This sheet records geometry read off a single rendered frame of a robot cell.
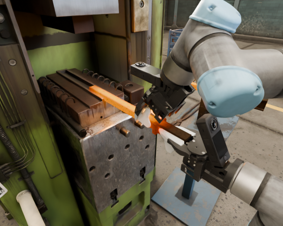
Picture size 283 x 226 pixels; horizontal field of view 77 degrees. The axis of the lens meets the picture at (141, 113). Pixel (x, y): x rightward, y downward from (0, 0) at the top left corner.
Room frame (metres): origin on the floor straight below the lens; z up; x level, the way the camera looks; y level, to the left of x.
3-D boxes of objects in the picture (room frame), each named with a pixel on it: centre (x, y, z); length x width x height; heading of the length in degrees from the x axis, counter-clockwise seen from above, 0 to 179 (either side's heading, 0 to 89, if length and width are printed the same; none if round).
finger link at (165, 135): (0.36, -0.07, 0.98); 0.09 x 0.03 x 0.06; 47
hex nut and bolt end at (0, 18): (0.56, 0.39, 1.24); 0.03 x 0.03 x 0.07; 44
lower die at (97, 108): (0.73, 0.29, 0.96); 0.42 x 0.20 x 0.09; 44
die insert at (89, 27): (0.78, 0.30, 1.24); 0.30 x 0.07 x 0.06; 44
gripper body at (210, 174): (0.30, -0.16, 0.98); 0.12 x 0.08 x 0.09; 44
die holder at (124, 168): (0.78, 0.26, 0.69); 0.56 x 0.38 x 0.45; 44
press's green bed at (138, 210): (0.78, 0.26, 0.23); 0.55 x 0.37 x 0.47; 44
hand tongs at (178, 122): (0.99, -0.35, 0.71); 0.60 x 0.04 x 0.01; 138
